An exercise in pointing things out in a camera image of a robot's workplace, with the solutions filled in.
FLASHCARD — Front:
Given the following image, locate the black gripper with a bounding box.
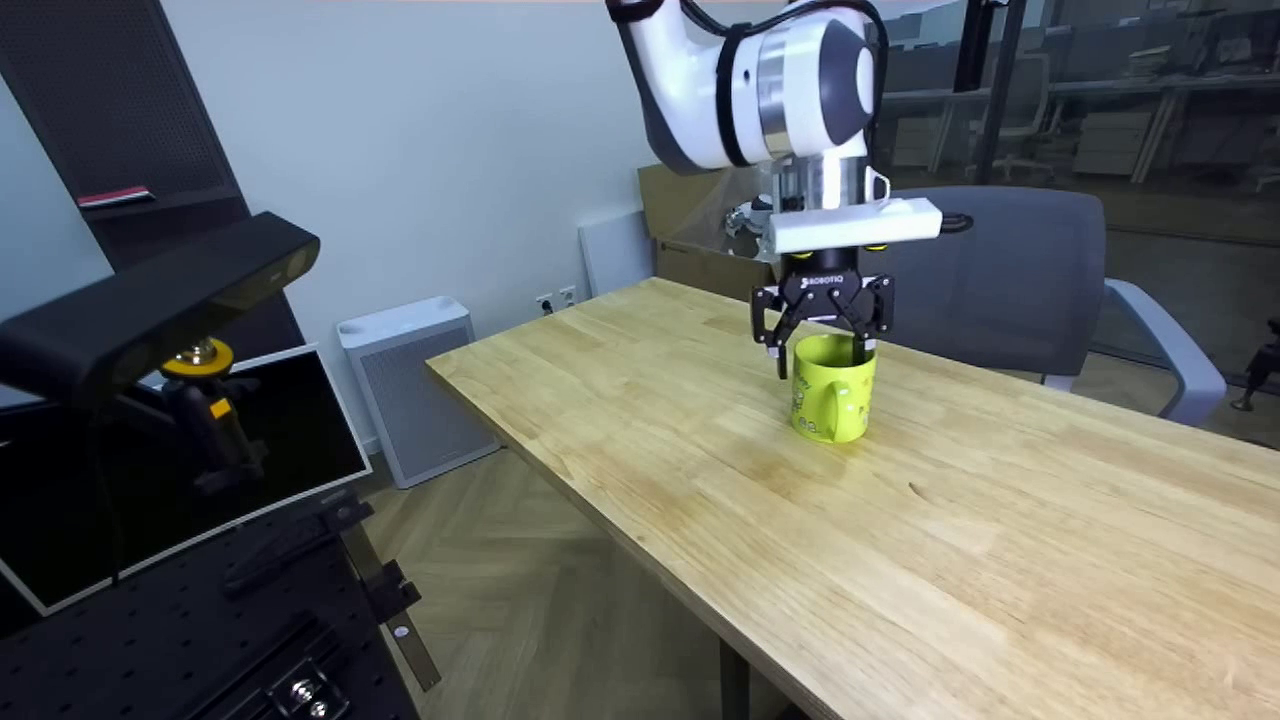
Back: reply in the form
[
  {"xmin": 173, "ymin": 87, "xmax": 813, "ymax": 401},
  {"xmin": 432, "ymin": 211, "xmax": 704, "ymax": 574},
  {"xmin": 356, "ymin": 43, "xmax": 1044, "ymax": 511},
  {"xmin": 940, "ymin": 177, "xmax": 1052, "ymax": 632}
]
[{"xmin": 750, "ymin": 244, "xmax": 898, "ymax": 386}]

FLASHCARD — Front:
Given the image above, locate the green cartoon print mug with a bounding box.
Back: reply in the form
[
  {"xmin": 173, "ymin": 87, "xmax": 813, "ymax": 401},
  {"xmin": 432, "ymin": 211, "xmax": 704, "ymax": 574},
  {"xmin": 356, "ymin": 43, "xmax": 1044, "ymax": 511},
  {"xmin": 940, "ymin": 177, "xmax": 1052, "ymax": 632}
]
[{"xmin": 788, "ymin": 330, "xmax": 885, "ymax": 450}]

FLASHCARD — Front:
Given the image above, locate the clear plastic bag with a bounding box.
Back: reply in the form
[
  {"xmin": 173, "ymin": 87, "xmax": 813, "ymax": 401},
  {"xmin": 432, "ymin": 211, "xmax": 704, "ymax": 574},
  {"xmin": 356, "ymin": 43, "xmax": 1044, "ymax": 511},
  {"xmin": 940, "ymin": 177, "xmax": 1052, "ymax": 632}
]
[{"xmin": 718, "ymin": 195, "xmax": 780, "ymax": 263}]

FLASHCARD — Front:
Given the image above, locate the cardboard box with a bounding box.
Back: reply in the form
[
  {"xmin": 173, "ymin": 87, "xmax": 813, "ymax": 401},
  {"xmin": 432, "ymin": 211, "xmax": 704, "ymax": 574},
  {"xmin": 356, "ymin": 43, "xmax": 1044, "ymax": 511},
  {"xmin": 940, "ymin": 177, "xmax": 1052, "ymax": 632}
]
[{"xmin": 636, "ymin": 155, "xmax": 792, "ymax": 303}]

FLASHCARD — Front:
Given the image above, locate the grey office chair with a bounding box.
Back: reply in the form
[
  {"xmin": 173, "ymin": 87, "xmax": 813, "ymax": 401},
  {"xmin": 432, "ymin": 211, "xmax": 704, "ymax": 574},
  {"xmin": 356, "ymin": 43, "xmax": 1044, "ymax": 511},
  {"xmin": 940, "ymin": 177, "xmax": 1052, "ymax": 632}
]
[{"xmin": 864, "ymin": 184, "xmax": 1232, "ymax": 433}]

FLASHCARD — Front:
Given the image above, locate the white flat panel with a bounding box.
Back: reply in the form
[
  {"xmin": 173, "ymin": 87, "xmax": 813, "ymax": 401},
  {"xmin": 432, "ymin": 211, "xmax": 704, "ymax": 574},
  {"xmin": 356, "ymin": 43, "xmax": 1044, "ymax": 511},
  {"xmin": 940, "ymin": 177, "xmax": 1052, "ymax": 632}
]
[{"xmin": 573, "ymin": 205, "xmax": 655, "ymax": 302}]

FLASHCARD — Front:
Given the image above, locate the black table leg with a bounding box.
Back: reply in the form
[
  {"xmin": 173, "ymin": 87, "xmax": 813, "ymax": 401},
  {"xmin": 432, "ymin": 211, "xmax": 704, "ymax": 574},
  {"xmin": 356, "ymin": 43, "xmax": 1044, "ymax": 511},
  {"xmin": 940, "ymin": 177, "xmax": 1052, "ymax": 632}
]
[{"xmin": 718, "ymin": 635, "xmax": 758, "ymax": 720}]

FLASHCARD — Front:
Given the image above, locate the white air purifier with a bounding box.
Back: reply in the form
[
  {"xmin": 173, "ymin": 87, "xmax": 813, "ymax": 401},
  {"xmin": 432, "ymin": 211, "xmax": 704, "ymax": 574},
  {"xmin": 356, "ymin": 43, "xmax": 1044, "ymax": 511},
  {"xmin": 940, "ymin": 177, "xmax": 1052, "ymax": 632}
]
[{"xmin": 332, "ymin": 291, "xmax": 506, "ymax": 491}]

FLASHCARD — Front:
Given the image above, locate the black perforated breadboard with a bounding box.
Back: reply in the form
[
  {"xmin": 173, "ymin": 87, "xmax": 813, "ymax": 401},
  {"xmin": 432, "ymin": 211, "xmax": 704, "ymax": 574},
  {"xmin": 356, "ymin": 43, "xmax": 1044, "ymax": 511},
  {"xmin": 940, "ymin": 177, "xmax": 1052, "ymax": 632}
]
[{"xmin": 0, "ymin": 491, "xmax": 446, "ymax": 720}]

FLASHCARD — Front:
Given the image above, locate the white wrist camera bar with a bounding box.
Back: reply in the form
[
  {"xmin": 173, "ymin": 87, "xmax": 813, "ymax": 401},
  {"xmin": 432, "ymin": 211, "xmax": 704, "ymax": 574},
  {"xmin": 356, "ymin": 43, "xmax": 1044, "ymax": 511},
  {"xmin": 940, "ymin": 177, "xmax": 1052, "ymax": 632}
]
[{"xmin": 760, "ymin": 191, "xmax": 947, "ymax": 263}]

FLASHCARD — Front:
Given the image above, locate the white wall socket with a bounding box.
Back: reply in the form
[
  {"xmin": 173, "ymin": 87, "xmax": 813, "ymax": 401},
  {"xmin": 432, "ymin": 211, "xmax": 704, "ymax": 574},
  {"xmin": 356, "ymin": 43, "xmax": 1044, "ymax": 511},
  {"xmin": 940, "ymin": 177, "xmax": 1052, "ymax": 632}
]
[{"xmin": 534, "ymin": 281, "xmax": 586, "ymax": 319}]

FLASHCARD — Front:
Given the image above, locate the black screen with white frame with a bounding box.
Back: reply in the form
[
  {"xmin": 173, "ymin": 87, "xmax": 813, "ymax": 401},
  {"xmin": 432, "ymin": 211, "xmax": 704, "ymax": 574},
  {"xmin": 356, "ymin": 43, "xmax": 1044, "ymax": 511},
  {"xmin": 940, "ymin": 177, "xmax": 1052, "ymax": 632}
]
[{"xmin": 0, "ymin": 340, "xmax": 378, "ymax": 622}]

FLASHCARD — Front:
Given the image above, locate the yellow black clamp mount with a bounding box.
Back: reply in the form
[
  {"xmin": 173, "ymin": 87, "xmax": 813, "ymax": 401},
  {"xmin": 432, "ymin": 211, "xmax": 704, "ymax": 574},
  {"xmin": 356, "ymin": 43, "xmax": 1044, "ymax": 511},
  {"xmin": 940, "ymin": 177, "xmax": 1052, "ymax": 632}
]
[{"xmin": 136, "ymin": 334, "xmax": 272, "ymax": 487}]

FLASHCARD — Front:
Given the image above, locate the black stereo camera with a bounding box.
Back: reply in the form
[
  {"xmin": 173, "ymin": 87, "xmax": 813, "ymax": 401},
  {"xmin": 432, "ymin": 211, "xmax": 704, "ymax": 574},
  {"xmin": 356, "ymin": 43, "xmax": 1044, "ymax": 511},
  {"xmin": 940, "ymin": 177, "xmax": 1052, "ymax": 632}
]
[{"xmin": 0, "ymin": 208, "xmax": 324, "ymax": 404}]

